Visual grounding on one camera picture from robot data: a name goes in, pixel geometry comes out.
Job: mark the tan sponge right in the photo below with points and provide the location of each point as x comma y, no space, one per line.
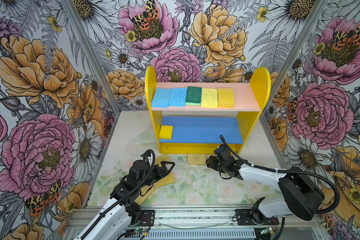
196,159

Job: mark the yellow shelf with coloured boards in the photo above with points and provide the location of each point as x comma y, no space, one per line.
197,130

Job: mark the bright yellow square sponge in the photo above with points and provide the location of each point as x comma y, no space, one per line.
166,132

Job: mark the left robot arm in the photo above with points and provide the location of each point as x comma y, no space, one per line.
121,209

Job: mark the green scouring sponge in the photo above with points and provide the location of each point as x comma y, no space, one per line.
193,96

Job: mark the tan yellow sponge lower left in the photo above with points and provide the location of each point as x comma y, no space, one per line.
144,194

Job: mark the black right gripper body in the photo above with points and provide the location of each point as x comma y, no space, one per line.
224,166

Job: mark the right aluminium frame post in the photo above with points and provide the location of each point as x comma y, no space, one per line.
302,37

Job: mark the light blue sponge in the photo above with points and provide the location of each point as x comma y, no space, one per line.
161,98

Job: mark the left aluminium frame post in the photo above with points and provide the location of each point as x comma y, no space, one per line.
80,32

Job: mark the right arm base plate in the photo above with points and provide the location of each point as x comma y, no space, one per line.
247,217

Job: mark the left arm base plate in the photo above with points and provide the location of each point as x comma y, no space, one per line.
143,218

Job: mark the speckled yellow sponge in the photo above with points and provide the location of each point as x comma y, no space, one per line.
209,98

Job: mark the tan yellow sponge upper left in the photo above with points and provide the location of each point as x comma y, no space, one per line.
162,158

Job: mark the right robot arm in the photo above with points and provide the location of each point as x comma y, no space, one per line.
301,197

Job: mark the tan yellow sponge middle left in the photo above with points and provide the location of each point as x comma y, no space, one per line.
170,179

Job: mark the tan yellow sponge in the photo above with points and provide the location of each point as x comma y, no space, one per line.
144,194
162,158
170,179

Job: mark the aluminium frame post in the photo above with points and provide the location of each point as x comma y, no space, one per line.
80,32
302,37

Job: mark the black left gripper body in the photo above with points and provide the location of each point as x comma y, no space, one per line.
152,178

